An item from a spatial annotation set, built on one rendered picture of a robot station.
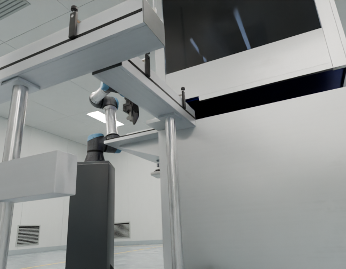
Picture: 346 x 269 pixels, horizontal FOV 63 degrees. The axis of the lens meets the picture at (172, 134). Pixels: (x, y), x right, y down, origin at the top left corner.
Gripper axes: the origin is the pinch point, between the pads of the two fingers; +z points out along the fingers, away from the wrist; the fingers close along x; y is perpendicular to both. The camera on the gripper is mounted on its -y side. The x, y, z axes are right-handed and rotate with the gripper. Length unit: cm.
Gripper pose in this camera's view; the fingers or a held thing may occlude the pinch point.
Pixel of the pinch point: (135, 122)
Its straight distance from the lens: 186.6
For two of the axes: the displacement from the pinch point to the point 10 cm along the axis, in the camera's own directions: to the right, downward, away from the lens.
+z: 0.5, 9.5, -3.2
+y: -9.0, 1.9, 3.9
